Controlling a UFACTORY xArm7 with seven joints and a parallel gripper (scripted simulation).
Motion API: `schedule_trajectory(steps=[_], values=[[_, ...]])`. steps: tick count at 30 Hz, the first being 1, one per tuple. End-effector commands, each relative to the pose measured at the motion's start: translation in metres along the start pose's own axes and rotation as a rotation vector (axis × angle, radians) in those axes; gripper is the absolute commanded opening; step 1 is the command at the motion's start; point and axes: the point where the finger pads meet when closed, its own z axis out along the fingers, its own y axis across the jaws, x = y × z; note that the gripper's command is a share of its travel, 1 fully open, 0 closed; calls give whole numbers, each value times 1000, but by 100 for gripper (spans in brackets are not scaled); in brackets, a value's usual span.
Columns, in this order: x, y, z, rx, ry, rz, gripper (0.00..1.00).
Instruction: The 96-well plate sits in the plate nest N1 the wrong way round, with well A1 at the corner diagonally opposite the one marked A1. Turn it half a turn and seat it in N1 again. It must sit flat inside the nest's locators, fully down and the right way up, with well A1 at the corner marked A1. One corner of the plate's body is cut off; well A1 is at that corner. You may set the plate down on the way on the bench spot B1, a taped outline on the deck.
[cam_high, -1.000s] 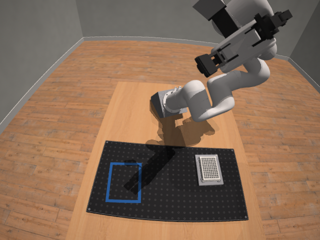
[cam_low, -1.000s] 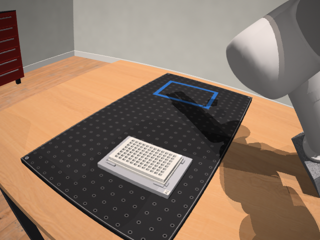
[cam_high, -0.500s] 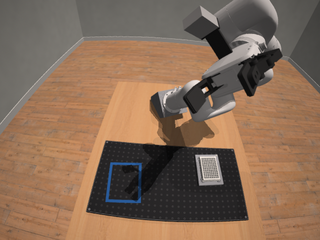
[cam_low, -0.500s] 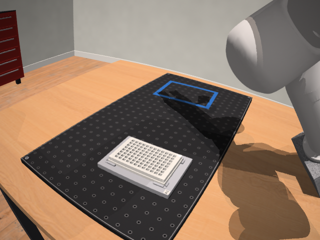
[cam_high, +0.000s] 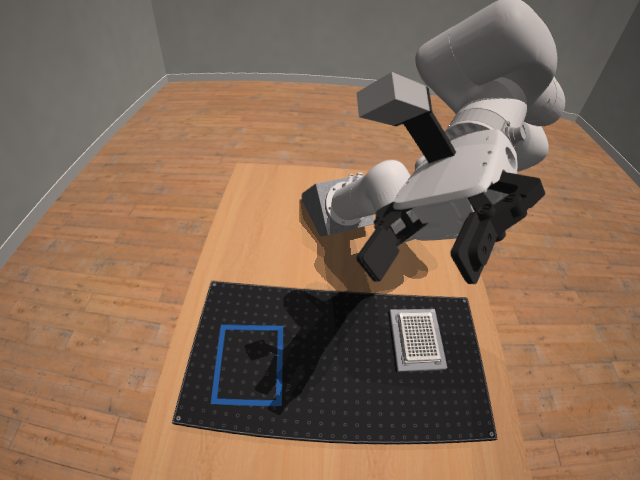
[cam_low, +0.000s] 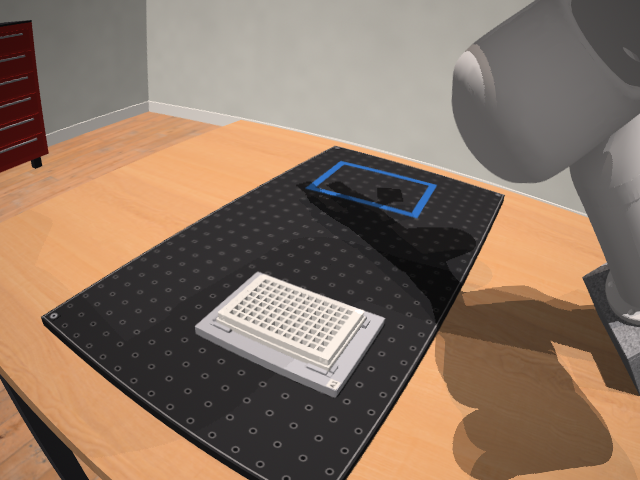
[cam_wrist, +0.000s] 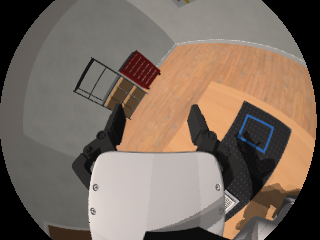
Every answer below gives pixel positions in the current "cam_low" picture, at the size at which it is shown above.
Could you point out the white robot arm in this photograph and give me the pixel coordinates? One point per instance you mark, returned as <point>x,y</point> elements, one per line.
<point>544,88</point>

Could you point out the blue tape outline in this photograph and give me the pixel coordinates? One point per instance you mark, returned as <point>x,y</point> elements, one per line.
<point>415,213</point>

